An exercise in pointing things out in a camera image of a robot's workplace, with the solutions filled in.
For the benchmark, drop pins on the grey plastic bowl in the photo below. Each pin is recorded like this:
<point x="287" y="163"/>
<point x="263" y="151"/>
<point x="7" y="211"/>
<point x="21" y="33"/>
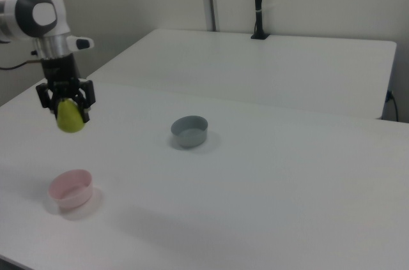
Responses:
<point x="189" y="131"/>

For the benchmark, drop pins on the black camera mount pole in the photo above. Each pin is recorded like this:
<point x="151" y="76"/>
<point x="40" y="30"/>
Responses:
<point x="259" y="2"/>

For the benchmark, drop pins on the green pear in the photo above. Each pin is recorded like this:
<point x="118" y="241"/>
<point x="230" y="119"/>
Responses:
<point x="69" y="118"/>

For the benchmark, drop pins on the pink plastic bowl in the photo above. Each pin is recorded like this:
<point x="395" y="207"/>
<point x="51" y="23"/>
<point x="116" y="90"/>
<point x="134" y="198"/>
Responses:
<point x="71" y="188"/>

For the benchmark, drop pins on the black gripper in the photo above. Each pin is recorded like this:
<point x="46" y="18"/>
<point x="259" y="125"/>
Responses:
<point x="60" y="72"/>

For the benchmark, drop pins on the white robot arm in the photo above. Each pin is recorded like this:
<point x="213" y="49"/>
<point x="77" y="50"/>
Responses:
<point x="35" y="11"/>

